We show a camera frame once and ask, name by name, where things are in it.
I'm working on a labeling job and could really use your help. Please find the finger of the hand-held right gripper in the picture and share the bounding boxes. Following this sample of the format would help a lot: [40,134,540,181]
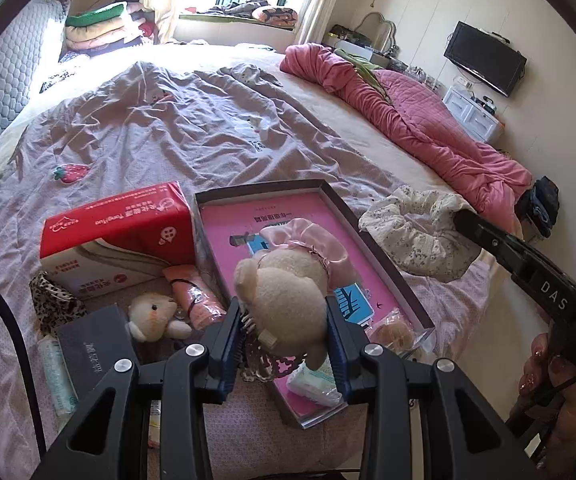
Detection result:
[453,208,534,275]

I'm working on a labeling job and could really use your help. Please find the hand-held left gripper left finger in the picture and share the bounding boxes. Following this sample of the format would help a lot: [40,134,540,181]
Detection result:
[33,297,244,480]

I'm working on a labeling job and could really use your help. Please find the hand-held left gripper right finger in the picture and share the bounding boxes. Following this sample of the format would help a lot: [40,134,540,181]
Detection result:
[324,296,539,480]

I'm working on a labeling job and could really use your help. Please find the white floral scrunchie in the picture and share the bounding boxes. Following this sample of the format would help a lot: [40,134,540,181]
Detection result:
[358,185,481,283]

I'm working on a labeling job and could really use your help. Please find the cream plush toy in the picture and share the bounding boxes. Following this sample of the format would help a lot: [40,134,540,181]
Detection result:
[233,249,329,371]

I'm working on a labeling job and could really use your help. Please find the shallow grey box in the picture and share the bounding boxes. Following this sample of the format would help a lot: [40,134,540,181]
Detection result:
[190,178,436,430]

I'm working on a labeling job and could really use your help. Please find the leopard print scrunchie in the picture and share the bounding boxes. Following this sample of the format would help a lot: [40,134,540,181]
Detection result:
[29,271,89,336]

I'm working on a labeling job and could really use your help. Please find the person's right hand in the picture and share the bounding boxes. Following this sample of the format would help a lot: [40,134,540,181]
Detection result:
[518,332,576,466]

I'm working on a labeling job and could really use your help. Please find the pale green tissue packet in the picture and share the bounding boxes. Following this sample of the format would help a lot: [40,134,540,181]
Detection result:
[287,360,344,406]

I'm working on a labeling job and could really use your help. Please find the clear packet with brown puff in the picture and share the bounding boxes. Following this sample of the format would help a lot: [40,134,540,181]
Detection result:
[368,307,416,353]

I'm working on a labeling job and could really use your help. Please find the peach tube pack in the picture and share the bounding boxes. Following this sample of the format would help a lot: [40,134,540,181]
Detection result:
[162,264,228,331]

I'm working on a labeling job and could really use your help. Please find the pile of jeans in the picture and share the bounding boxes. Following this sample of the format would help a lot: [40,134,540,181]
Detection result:
[515,175,561,238]

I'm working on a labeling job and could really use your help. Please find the small plush toy orange cheeks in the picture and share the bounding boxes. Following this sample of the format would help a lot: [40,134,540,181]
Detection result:
[127,292,192,343]

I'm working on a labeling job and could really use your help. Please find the pink scrunchie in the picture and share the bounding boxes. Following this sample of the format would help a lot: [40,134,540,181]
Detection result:
[258,218,358,286]

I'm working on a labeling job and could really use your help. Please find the white drawer cabinet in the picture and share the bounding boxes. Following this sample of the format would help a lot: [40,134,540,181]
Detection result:
[442,85,506,143]

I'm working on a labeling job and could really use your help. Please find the dark grey box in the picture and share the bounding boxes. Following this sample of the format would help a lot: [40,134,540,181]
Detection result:
[55,305,141,413]

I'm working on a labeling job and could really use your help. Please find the pink quilted blanket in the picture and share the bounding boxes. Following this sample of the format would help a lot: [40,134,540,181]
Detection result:
[280,42,534,226]

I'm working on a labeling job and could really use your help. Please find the red tissue pack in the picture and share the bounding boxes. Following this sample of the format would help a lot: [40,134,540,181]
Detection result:
[39,181,198,301]

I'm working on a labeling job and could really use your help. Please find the pale green wipes pack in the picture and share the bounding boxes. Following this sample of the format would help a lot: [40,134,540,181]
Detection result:
[38,335,80,418]

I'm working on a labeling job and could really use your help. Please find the black flat television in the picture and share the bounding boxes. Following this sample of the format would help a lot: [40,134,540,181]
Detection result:
[443,21,528,98]

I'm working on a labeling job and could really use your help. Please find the green cloth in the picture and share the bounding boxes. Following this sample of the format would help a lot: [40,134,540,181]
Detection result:
[335,49,394,103]

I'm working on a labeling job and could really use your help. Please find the heart-shaped mirror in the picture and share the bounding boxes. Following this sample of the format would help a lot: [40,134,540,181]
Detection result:
[355,10,399,53]

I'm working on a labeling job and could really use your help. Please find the black case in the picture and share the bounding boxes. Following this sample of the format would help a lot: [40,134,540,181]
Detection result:
[328,24,374,48]

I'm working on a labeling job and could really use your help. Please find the cream curtain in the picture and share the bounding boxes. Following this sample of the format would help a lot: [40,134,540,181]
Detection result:
[140,0,191,43]
[293,0,354,48]

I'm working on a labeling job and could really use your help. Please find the orange black patterned blanket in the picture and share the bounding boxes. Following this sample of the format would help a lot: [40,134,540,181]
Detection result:
[253,6,299,28]

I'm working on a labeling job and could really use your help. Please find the black white patterned pillow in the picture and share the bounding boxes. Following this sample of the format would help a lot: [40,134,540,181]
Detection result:
[40,52,91,93]

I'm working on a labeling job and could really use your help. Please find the dark clothes pile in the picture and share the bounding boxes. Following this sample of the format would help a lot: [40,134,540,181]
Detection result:
[208,0,269,17]

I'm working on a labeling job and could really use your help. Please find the stack of folded blankets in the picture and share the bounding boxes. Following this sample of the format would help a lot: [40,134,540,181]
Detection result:
[63,0,161,53]

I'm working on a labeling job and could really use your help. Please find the grey quilted headboard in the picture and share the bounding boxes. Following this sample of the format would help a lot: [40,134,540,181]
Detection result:
[0,0,69,181]

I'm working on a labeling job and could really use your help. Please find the black cable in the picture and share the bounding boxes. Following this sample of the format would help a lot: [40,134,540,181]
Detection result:
[0,260,49,461]

